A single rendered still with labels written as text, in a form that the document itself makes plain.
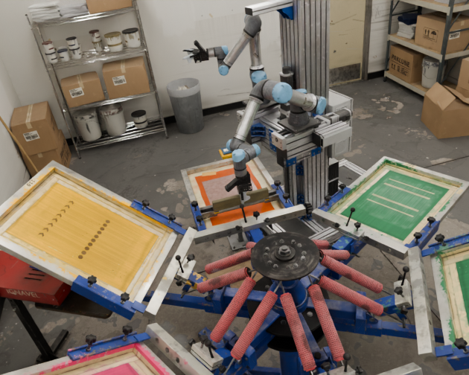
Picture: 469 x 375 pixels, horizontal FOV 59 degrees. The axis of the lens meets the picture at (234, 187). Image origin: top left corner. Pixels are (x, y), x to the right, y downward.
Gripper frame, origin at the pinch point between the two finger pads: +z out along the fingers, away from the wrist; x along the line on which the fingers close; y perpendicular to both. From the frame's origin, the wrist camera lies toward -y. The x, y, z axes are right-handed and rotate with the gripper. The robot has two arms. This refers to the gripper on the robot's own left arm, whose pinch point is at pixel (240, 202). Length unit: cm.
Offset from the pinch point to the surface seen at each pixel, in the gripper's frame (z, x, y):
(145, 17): -45, 373, -16
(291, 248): -27, -78, 3
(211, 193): 9.8, 30.2, -13.5
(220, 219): 9.8, 0.6, -14.4
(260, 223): -1.9, -27.2, 3.7
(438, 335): 13, -114, 57
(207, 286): -8, -68, -35
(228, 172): 10, 51, 4
